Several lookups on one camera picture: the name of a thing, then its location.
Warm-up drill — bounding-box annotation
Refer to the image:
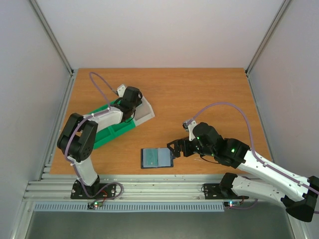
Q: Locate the blue card holder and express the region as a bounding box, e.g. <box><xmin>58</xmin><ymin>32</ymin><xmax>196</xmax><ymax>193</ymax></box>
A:
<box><xmin>141</xmin><ymin>148</ymin><xmax>175</xmax><ymax>169</ymax></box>

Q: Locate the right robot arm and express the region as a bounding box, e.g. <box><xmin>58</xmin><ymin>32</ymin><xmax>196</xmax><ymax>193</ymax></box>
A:
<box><xmin>167</xmin><ymin>121</ymin><xmax>319</xmax><ymax>222</ymax></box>

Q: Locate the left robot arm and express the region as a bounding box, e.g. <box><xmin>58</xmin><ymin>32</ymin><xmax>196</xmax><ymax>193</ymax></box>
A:
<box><xmin>57</xmin><ymin>86</ymin><xmax>143</xmax><ymax>198</ymax></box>

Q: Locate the white plastic bin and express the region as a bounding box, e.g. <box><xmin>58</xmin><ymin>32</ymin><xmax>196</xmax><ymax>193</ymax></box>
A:
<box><xmin>133</xmin><ymin>97</ymin><xmax>155</xmax><ymax>127</ymax></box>

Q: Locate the green plastic bin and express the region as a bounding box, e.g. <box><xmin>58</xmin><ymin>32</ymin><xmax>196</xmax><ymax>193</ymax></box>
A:
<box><xmin>86</xmin><ymin>98</ymin><xmax>137</xmax><ymax>150</ymax></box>

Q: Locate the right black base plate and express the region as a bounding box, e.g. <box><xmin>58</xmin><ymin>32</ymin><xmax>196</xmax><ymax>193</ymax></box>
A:
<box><xmin>201</xmin><ymin>183</ymin><xmax>230</xmax><ymax>200</ymax></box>

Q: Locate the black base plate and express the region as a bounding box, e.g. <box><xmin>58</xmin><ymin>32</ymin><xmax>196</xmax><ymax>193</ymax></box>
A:
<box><xmin>201</xmin><ymin>183</ymin><xmax>230</xmax><ymax>200</ymax></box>
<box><xmin>70</xmin><ymin>180</ymin><xmax>117</xmax><ymax>200</ymax></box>

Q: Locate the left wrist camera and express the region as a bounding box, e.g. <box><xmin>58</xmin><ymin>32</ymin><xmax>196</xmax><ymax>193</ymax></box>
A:
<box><xmin>117</xmin><ymin>84</ymin><xmax>127</xmax><ymax>98</ymax></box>

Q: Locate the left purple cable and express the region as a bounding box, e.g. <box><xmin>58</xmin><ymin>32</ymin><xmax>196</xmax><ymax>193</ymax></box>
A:
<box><xmin>64</xmin><ymin>71</ymin><xmax>118</xmax><ymax>180</ymax></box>

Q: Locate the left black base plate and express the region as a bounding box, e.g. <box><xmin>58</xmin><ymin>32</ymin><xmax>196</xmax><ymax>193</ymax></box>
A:
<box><xmin>70</xmin><ymin>180</ymin><xmax>117</xmax><ymax>200</ymax></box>

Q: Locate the aluminium frame rail front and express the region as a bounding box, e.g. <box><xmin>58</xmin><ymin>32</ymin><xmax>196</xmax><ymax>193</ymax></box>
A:
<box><xmin>22</xmin><ymin>173</ymin><xmax>223</xmax><ymax>202</ymax></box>

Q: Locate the grey slotted cable duct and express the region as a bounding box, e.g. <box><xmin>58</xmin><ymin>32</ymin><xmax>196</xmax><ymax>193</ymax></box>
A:
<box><xmin>34</xmin><ymin>202</ymin><xmax>224</xmax><ymax>213</ymax></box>

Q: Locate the left frame post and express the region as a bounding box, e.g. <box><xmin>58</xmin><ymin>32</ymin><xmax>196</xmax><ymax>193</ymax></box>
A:
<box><xmin>28</xmin><ymin>0</ymin><xmax>74</xmax><ymax>76</ymax></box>

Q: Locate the frame post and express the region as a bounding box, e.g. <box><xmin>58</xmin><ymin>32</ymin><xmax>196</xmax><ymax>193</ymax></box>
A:
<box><xmin>28</xmin><ymin>0</ymin><xmax>74</xmax><ymax>76</ymax></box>
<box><xmin>245</xmin><ymin>0</ymin><xmax>292</xmax><ymax>75</ymax></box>

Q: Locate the right frame post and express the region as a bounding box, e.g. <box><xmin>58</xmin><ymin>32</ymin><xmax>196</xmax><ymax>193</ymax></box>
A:
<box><xmin>245</xmin><ymin>0</ymin><xmax>292</xmax><ymax>75</ymax></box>

